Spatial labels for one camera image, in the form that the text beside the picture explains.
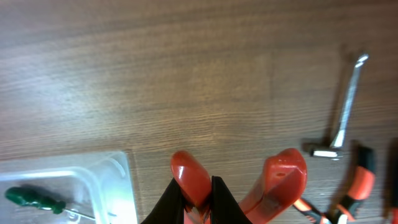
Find small metal hammer tool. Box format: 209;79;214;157
303;54;369;161

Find black orange needle-nose pliers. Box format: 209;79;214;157
293;145;376;224

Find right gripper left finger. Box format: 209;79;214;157
141;179;185;224

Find clear plastic container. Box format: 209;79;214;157
1;151;138;224

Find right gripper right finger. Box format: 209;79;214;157
210;176;252;224

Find green handled screwdriver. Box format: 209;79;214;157
4;187;96;221

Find red handled snips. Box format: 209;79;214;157
170;148;307;223

